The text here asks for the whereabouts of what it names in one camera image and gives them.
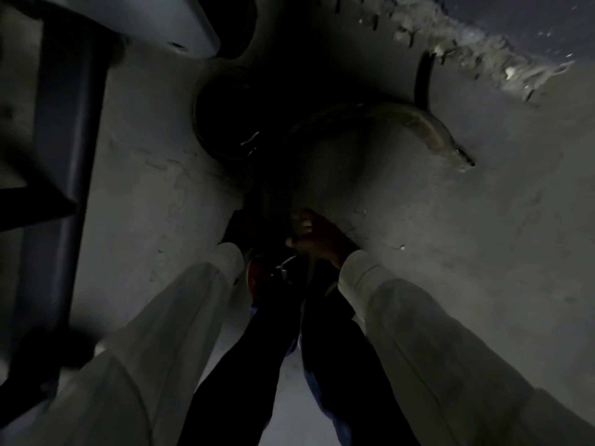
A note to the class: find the person's dark trousers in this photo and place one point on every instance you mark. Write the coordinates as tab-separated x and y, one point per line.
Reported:
232	390

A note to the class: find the dark metal machine frame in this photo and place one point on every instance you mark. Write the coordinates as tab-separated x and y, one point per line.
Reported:
65	134

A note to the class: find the black USI belt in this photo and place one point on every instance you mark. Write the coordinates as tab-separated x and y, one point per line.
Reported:
281	269

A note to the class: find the olive suede belt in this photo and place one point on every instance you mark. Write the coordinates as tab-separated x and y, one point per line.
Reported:
418	120

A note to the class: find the person's right forearm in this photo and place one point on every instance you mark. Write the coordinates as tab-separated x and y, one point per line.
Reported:
441	357

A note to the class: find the person's right hand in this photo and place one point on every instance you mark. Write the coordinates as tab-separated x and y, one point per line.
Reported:
323	236

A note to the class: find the person's left shoe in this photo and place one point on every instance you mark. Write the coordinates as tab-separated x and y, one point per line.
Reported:
255	283

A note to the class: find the person's left forearm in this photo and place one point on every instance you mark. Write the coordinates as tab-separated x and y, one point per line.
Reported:
139	348

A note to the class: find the white gym machine shroud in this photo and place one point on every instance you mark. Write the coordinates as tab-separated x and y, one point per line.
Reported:
139	18

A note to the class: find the person's left hand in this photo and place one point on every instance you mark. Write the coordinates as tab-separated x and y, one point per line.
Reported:
241	227

